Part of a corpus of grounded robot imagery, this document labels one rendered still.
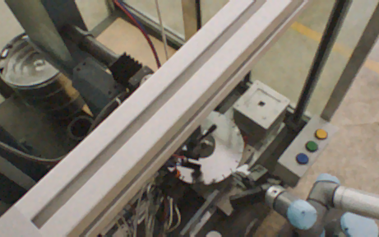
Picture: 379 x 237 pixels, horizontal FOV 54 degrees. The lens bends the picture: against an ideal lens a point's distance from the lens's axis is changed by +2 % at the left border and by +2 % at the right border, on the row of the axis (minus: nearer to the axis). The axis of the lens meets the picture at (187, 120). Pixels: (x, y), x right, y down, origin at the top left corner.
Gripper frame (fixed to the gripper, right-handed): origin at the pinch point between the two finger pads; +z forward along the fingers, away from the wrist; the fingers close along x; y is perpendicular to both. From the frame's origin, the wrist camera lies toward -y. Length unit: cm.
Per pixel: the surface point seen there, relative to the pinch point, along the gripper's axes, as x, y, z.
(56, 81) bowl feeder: 47, -32, 59
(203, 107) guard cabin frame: 72, -27, -74
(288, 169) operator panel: -14.2, 21.8, -2.2
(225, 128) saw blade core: 5.6, 12.4, 17.7
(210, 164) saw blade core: 0.6, -2.5, 10.9
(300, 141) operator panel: -10.9, 33.8, 2.2
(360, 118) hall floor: -80, 122, 57
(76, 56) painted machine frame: 62, -25, 12
